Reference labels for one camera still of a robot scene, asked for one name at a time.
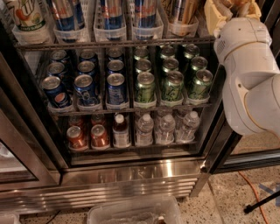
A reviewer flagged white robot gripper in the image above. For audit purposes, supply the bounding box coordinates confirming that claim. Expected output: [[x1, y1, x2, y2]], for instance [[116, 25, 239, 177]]
[[204, 0, 279, 74]]

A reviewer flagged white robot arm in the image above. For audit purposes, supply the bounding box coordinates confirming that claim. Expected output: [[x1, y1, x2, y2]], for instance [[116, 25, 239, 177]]
[[204, 0, 280, 135]]

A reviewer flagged green can front right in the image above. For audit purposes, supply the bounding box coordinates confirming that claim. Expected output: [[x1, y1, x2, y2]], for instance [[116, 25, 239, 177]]
[[187, 69, 213, 100]]

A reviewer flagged green can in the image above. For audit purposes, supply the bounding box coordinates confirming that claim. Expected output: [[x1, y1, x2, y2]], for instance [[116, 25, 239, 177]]
[[161, 71, 184, 102], [135, 72, 155, 103], [187, 69, 213, 100]]

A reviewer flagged red bull can right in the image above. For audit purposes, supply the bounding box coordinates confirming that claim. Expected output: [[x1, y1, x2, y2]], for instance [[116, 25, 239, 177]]
[[134, 0, 157, 28]]

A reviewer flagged red bull can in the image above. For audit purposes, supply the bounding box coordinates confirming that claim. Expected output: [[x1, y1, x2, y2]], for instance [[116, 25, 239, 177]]
[[100, 0, 123, 30], [134, 0, 157, 28], [46, 0, 85, 32]]

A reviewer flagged green can front middle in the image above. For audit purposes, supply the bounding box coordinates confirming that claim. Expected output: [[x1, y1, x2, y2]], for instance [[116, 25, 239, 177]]
[[161, 71, 184, 102]]

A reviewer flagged green can front left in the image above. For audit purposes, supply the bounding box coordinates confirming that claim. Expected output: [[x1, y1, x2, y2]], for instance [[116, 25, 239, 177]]
[[135, 72, 155, 103]]

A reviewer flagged red bull can middle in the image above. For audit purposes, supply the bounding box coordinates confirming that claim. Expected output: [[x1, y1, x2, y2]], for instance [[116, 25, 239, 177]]
[[100, 0, 123, 30]]

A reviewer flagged pepsi can front right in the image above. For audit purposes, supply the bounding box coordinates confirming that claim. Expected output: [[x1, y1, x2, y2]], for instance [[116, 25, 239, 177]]
[[107, 73, 127, 105]]

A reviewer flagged pepsi can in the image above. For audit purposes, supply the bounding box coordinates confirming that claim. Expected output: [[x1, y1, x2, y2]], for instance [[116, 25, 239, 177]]
[[107, 73, 127, 105], [74, 74, 100, 106], [42, 76, 71, 109]]

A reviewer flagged stainless steel fridge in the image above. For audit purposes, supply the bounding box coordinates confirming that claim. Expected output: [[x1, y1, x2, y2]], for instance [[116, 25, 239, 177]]
[[0, 0, 280, 215]]

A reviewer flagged pepsi can front middle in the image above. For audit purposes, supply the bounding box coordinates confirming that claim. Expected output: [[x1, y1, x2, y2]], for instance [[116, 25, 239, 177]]
[[74, 74, 100, 106]]

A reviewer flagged red bull can left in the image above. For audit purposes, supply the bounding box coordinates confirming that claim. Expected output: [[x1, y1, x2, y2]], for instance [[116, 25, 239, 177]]
[[46, 0, 85, 32]]

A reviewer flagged orange soda can right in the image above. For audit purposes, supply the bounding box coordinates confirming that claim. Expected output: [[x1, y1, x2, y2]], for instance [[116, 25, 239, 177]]
[[91, 124, 109, 148]]

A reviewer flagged orange soda can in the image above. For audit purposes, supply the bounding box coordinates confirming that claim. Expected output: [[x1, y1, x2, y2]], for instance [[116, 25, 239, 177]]
[[66, 126, 86, 149], [91, 124, 109, 148]]

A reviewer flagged pepsi can front left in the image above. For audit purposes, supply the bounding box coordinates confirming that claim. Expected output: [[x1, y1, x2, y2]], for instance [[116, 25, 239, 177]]
[[42, 76, 71, 109]]

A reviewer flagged orange soda can left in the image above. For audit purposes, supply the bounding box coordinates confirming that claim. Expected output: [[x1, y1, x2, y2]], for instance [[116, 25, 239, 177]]
[[66, 126, 86, 149]]

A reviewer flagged white 7up can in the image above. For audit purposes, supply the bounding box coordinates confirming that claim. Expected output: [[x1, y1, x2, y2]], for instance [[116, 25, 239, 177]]
[[3, 0, 46, 32]]

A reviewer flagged water bottle right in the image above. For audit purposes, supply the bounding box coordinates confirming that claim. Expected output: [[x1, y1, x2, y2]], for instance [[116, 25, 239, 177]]
[[176, 111, 200, 143]]

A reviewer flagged water bottle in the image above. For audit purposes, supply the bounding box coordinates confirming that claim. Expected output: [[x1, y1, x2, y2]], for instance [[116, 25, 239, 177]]
[[176, 111, 200, 143], [155, 114, 176, 145], [136, 114, 154, 146]]

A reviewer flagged water bottle middle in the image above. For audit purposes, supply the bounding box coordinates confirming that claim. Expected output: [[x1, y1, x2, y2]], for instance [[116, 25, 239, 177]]
[[155, 114, 176, 145]]

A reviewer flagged water bottle left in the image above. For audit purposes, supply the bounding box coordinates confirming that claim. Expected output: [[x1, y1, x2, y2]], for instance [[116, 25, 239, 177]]
[[136, 114, 154, 146]]

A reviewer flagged brown drink bottle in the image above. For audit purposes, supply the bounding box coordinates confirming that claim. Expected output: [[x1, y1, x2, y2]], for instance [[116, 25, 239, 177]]
[[113, 114, 130, 148]]

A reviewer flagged black tripod leg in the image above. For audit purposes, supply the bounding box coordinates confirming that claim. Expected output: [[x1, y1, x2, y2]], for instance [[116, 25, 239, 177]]
[[243, 190, 280, 214]]

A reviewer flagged clear plastic bin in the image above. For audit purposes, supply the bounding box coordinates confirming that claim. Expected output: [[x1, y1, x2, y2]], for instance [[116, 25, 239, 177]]
[[87, 196, 183, 224]]

